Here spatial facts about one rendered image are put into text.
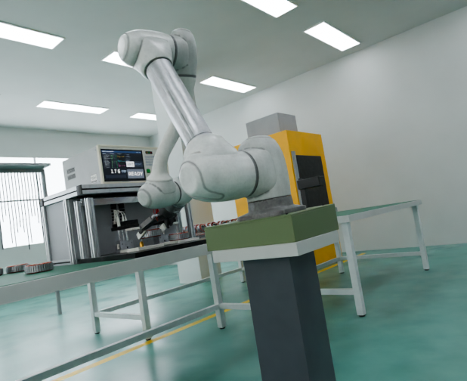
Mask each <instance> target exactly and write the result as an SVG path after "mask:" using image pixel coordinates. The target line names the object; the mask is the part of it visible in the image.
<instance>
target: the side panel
mask: <svg viewBox="0 0 467 381"><path fill-rule="evenodd" d="M41 211H42V224H43V230H44V236H45V248H46V255H47V261H48V262H53V265H54V266H61V265H76V264H78V263H79V260H78V259H77V260H75V254H74V248H73V236H72V230H71V224H70V212H69V207H68V200H63V201H60V202H58V203H54V204H51V205H49V206H43V207H41Z"/></svg>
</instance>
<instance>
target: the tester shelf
mask: <svg viewBox="0 0 467 381"><path fill-rule="evenodd" d="M144 184H145V182H139V183H117V184H81V185H78V186H75V187H72V188H70V189H67V190H63V191H61V192H59V193H56V194H52V195H50V196H47V197H43V198H41V199H40V206H41V207H43V206H49V205H51V204H54V203H58V202H60V201H63V200H68V199H77V198H85V197H113V196H125V195H138V190H139V189H140V188H141V186H142V185H144Z"/></svg>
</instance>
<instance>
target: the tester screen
mask: <svg viewBox="0 0 467 381"><path fill-rule="evenodd" d="M101 153H102V159H103V164H104V175H105V180H128V179H145V178H128V173H127V169H144V167H127V165H126V161H129V162H142V156H141V152H138V151H117V150H102V151H101ZM142 165H143V162H142ZM111 169H120V171H121V174H110V170H111ZM106 175H126V178H106Z"/></svg>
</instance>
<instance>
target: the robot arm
mask: <svg viewBox="0 0 467 381"><path fill-rule="evenodd" d="M118 54H119V57H120V59H121V61H122V62H123V63H125V64H126V65H128V66H130V67H133V68H134V69H135V70H136V71H138V72H139V73H140V74H141V75H142V76H143V77H144V78H146V79H149V80H150V82H151V84H152V86H153V87H154V89H155V91H156V93H157V95H158V97H159V99H160V100H161V102H162V105H163V106H164V108H165V110H166V112H167V114H168V115H169V117H170V119H171V122H170V124H169V127H168V128H167V130H166V132H165V134H164V136H163V138H162V140H161V142H160V144H159V147H158V149H157V151H156V154H155V157H154V160H153V167H152V172H151V174H150V175H149V176H148V177H147V180H146V182H145V184H144V185H142V186H141V188H140V189H139V190H138V201H139V203H140V204H141V205H142V206H143V207H146V208H149V209H159V212H158V213H157V214H155V215H154V213H152V214H151V215H150V217H148V218H147V219H146V220H145V221H143V222H142V223H141V224H140V225H139V228H140V230H139V232H138V233H137V234H136V235H137V237H138V239H139V240H140V239H141V238H142V237H143V235H144V234H145V233H146V231H147V229H148V228H150V227H151V226H153V225H154V224H156V223H159V222H160V221H164V222H165V224H164V223H162V225H161V226H160V227H159V228H160V229H161V230H162V233H163V231H164V230H165V229H166V228H169V225H170V226H172V225H173V222H174V220H175V217H176V216H177V213H179V212H180V211H181V210H182V208H183V207H184V206H185V205H186V204H187V203H189V202H190V201H191V200H192V199H193V198H194V199H195V200H199V201H203V202H209V203H217V202H226V201H231V200H238V199H240V198H244V197H245V198H246V199H247V203H248V210H249V212H248V213H246V214H245V215H241V216H240V217H238V218H237V221H245V220H250V219H256V218H265V217H270V216H275V215H283V214H286V213H290V212H296V211H299V210H303V209H306V205H295V204H294V203H293V200H292V195H291V190H290V182H289V173H288V169H287V166H286V161H285V157H284V155H283V151H282V150H281V148H280V146H279V144H278V143H277V142H276V141H275V140H274V139H273V138H272V137H270V136H267V135H257V136H252V137H250V138H247V139H246V140H245V141H243V142H242V144H241V145H240V146H239V148H238V151H237V149H236V148H235V147H233V146H232V145H231V144H229V143H228V142H227V141H226V140H225V139H224V138H223V137H222V136H221V135H217V134H213V133H212V131H211V129H210V128H209V126H208V125H207V123H206V121H205V120H204V118H203V116H202V114H201V112H200V111H199V109H198V108H197V106H196V105H195V103H194V101H193V91H194V87H195V83H196V72H197V49H196V43H195V39H194V37H193V34H192V32H191V31H190V30H188V29H184V28H178V29H175V30H173V31H172V32H171V35H168V34H165V33H161V32H157V31H152V30H145V29H136V30H132V31H128V32H126V33H124V34H123V35H121V37H120V38H119V42H118ZM179 137H181V140H182V141H183V142H184V145H185V147H186V149H185V151H184V156H183V159H184V160H183V162H182V164H181V166H180V169H179V176H178V177H177V178H174V179H172V177H171V176H170V175H169V173H168V170H167V162H168V159H169V156H170V153H171V152H172V150H173V148H174V146H175V144H176V142H177V140H178V139H179ZM156 217H157V219H158V221H157V219H156Z"/></svg>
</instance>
